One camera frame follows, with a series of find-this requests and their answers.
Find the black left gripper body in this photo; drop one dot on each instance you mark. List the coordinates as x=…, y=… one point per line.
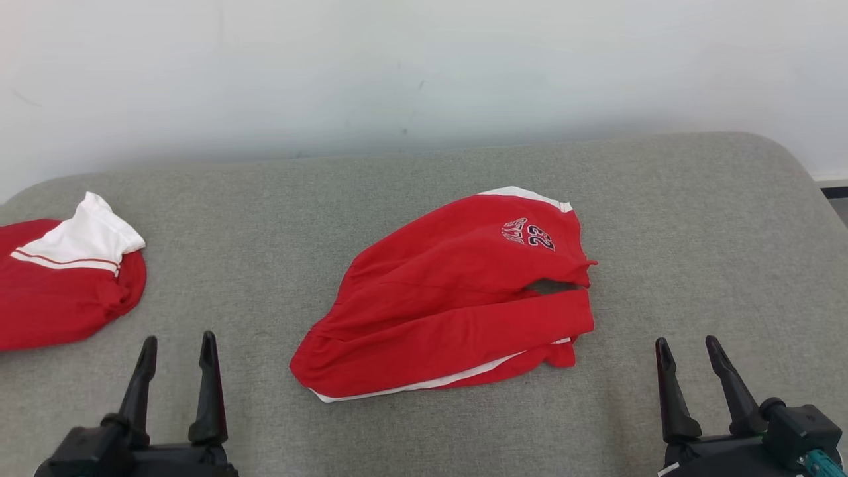
x=179, y=462

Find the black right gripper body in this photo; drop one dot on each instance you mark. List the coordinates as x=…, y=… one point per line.
x=715, y=460

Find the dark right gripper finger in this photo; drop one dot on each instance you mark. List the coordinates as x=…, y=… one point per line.
x=674, y=397
x=734, y=391

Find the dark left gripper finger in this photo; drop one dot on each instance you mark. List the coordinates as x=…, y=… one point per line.
x=140, y=391
x=210, y=397

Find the red and white basketball jersey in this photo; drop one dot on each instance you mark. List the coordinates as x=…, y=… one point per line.
x=53, y=305

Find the red shorts with number print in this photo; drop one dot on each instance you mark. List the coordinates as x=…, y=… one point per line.
x=430, y=305

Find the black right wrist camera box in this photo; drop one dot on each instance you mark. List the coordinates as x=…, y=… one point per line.
x=798, y=427

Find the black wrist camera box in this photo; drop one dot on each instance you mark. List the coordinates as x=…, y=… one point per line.
x=798, y=427
x=83, y=454

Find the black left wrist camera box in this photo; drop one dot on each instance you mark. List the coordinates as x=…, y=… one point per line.
x=83, y=454

